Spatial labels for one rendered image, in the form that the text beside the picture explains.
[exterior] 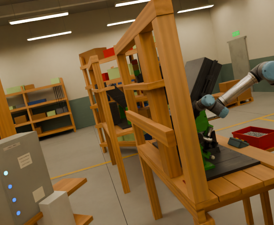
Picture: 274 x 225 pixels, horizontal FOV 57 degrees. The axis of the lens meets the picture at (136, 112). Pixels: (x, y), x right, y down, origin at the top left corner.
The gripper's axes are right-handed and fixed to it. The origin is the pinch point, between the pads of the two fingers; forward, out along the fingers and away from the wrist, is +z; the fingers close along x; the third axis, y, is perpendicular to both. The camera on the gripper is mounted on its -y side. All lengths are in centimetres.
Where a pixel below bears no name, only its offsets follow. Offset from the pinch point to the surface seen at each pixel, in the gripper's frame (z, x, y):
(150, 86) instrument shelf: -40, 38, -10
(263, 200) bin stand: 20, -87, -32
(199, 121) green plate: 3.1, -9.7, -0.1
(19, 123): 810, 401, -15
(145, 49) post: -39, 51, 12
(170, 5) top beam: -81, 47, 15
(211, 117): 14.6, -21.8, 12.3
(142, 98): 282, 31, 98
